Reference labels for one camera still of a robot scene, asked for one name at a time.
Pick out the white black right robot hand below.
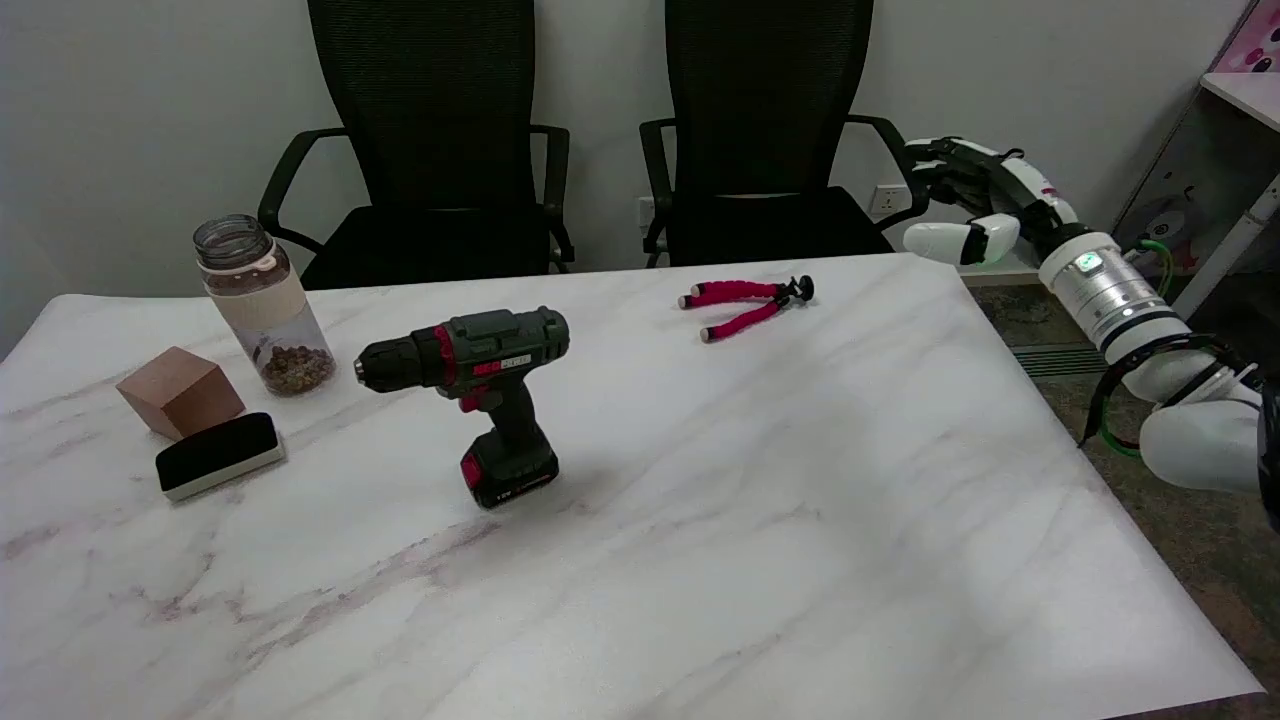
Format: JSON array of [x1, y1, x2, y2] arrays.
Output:
[[903, 137, 1083, 267]]

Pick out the dark green red power screwdriver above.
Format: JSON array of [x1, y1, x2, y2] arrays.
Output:
[[354, 307, 571, 511]]

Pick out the dark floor vent grille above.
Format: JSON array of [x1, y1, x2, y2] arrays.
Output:
[[1010, 345, 1103, 379]]

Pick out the white desk with cartoon panel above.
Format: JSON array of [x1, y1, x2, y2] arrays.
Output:
[[1110, 72, 1280, 323]]

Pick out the black mesh office chair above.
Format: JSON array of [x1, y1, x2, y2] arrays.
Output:
[[258, 0, 576, 291], [640, 0, 931, 269]]

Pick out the pink picture board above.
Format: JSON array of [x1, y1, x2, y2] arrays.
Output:
[[1212, 0, 1280, 73]]

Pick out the pink flexible mini tripod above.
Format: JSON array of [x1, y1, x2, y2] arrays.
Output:
[[678, 275, 815, 344]]

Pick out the glass jar with brown contents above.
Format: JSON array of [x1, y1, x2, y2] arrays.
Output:
[[193, 214, 337, 397]]

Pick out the black white board eraser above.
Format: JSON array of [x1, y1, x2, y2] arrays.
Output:
[[155, 412, 287, 503]]

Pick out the brown wooden cube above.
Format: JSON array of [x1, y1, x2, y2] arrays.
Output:
[[116, 346, 246, 441]]

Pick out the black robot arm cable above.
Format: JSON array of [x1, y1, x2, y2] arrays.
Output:
[[1078, 334, 1263, 449]]

